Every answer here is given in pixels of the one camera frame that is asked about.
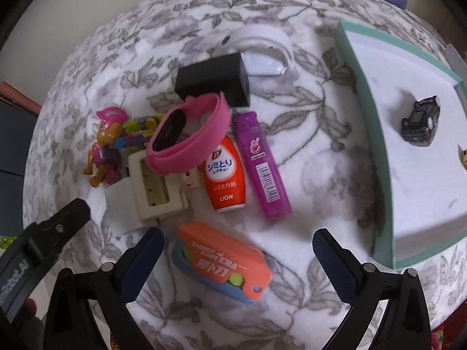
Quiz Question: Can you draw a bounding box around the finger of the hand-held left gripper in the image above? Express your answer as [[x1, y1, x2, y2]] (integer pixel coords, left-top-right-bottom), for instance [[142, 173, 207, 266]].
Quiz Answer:
[[36, 197, 91, 251]]

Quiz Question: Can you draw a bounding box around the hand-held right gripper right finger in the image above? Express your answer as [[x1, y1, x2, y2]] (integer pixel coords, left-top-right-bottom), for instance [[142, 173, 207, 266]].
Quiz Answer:
[[313, 228, 436, 350]]

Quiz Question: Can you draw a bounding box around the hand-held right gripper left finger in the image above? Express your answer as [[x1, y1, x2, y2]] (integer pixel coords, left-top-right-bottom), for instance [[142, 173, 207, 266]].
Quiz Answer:
[[47, 227, 165, 350]]

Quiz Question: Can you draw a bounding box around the pink dog toy figure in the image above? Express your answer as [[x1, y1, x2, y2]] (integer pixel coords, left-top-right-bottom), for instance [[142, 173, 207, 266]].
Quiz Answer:
[[83, 106, 126, 189]]

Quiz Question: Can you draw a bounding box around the teal cardboard box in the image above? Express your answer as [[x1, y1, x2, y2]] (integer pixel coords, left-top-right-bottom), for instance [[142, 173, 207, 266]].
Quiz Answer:
[[335, 21, 467, 270]]

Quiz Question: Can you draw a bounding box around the pink wristwatch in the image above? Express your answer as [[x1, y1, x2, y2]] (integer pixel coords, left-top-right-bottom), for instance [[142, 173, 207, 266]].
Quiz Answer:
[[145, 93, 231, 174]]

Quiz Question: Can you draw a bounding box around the person's left hand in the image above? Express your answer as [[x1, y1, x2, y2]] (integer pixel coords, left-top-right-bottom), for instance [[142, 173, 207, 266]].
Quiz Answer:
[[15, 297, 46, 350]]

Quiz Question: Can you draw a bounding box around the grey floral blanket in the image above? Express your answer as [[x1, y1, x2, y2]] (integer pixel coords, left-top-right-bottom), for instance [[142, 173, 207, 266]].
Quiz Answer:
[[22, 0, 467, 350]]

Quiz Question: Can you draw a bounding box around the dark furniture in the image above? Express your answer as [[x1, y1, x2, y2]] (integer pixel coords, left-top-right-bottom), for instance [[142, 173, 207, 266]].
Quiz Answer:
[[0, 82, 42, 186]]

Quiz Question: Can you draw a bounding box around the colourful sunflower toy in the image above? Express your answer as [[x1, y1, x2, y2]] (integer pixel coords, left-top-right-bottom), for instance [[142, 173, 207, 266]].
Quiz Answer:
[[117, 114, 165, 152]]

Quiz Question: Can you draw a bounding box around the red floral cloth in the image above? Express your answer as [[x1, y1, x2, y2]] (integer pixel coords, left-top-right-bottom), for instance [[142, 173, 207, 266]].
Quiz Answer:
[[428, 330, 456, 350]]

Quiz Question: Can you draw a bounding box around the black toy car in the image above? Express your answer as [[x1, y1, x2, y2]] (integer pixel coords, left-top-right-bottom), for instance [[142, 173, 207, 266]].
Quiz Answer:
[[401, 95, 441, 147]]

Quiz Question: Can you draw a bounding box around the black power adapter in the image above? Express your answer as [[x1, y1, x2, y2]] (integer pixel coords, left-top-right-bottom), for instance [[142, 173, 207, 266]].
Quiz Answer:
[[174, 53, 252, 108]]

